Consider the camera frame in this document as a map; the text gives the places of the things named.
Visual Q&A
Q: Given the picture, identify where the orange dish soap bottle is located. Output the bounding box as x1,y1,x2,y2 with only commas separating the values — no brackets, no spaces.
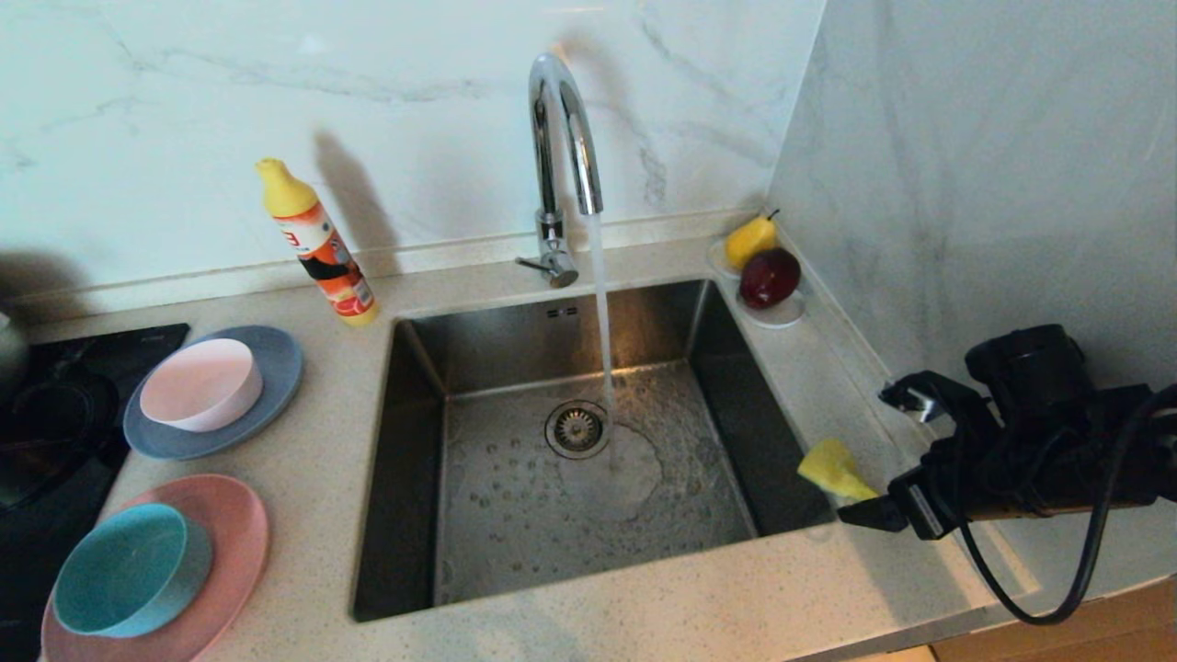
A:
255,157,380,327

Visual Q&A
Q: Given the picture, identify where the yellow pear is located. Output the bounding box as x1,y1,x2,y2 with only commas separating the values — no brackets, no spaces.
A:
725,210,780,273

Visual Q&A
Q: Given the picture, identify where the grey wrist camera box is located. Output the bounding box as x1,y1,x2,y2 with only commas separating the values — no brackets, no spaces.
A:
877,370,965,426

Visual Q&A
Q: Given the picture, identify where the yellow green sponge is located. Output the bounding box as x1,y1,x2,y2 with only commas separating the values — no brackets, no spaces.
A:
797,438,881,504

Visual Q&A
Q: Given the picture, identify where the pale pink bowl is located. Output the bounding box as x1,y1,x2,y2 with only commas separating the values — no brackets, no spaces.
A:
139,338,264,435

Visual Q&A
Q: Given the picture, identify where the dark red apple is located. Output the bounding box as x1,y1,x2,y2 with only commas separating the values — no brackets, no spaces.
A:
738,247,803,311

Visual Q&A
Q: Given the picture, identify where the small white dish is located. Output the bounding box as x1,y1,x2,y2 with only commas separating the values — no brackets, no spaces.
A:
706,239,808,330

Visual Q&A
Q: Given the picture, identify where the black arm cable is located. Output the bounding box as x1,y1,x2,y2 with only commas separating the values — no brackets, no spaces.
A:
953,384,1177,628

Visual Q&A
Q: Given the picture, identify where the pink plate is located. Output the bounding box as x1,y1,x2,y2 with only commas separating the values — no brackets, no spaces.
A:
40,474,270,662

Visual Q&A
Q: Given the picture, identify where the teal bowl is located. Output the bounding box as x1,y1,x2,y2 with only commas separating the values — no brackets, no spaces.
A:
51,502,214,639

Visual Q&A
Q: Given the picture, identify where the black induction cooktop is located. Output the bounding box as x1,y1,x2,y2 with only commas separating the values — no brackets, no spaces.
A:
0,323,191,662

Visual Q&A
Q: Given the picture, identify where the round metal drain strainer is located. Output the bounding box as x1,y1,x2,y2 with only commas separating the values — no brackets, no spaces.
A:
543,400,611,462

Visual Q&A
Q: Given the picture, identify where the blue grey plate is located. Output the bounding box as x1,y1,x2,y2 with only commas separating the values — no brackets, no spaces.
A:
122,325,304,462

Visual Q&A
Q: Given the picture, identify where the stainless steel sink basin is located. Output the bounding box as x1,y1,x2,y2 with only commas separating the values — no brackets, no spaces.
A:
350,279,839,623

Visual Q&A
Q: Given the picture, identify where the chrome gooseneck faucet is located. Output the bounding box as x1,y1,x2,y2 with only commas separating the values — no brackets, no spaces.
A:
514,52,605,290

